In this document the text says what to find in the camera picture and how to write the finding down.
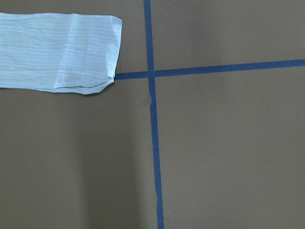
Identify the light blue button shirt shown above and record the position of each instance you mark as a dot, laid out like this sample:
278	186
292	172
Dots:
59	53

